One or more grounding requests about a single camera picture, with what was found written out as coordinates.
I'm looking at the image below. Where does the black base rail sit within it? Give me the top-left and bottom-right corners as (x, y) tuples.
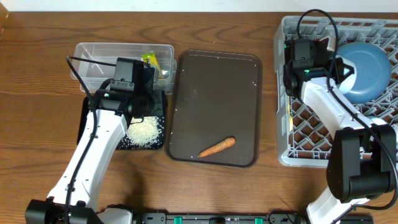
(105, 205), (374, 224)

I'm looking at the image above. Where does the grey dishwasher rack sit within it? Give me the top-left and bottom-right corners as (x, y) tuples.
(274, 16), (397, 168)

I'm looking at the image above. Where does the cream plastic spoon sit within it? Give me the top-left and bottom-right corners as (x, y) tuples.
(287, 97), (294, 132)

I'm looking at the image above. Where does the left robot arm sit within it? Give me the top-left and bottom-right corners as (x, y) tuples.
(25, 57), (166, 223)

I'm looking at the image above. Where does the light blue rice bowl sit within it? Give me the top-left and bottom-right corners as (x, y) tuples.
(335, 55), (356, 94)

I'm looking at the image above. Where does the white rice pile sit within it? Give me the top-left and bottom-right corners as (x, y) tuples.
(125, 116), (164, 149)

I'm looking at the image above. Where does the orange carrot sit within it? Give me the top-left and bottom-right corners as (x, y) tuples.
(198, 137), (236, 157)

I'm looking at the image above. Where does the dark blue plate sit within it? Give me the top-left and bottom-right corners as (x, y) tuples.
(337, 42), (392, 104)

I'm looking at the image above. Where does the yellow green snack wrapper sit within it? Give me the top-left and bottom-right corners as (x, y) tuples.
(141, 51), (165, 79)

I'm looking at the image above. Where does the dark brown serving tray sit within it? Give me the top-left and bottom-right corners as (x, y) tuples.
(165, 50), (262, 168)

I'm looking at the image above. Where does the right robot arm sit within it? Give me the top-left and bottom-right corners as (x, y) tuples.
(283, 38), (397, 223)

